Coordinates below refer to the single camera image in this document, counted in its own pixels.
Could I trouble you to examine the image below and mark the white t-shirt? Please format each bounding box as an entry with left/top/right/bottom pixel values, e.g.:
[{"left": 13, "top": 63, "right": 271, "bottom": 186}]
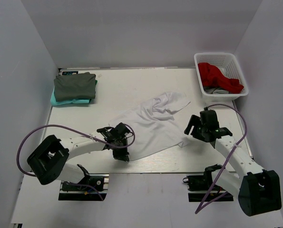
[{"left": 109, "top": 92, "right": 190, "bottom": 161}]

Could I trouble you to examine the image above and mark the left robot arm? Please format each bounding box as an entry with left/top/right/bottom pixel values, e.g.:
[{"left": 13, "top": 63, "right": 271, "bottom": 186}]
[{"left": 27, "top": 123, "right": 136, "bottom": 192}]

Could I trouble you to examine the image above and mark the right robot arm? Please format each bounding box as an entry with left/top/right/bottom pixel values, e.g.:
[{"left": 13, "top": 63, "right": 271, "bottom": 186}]
[{"left": 183, "top": 110, "right": 282, "bottom": 217}]

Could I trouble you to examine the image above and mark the red t-shirt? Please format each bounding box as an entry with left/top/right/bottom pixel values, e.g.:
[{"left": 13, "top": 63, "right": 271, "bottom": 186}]
[{"left": 197, "top": 63, "right": 244, "bottom": 94}]

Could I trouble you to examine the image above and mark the grey folded t-shirt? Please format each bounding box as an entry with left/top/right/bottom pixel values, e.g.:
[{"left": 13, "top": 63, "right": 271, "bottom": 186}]
[{"left": 54, "top": 72, "right": 96, "bottom": 102}]

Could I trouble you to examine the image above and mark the white plastic basket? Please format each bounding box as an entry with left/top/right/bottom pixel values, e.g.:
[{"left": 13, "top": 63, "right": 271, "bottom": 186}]
[{"left": 194, "top": 52, "right": 249, "bottom": 103}]

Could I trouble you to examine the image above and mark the teal folded t-shirt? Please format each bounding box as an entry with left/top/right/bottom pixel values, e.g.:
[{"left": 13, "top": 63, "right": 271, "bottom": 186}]
[{"left": 50, "top": 87, "right": 91, "bottom": 106}]

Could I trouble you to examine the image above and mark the blue sticker label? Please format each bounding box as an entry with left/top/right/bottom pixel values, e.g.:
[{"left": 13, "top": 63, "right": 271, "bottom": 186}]
[{"left": 61, "top": 71, "right": 78, "bottom": 75}]

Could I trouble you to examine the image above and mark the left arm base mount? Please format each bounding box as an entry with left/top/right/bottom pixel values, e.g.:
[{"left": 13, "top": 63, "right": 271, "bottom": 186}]
[{"left": 58, "top": 174, "right": 109, "bottom": 201}]

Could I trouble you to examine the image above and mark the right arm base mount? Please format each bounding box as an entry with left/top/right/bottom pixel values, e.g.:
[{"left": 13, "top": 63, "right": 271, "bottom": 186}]
[{"left": 183, "top": 174, "right": 226, "bottom": 202}]

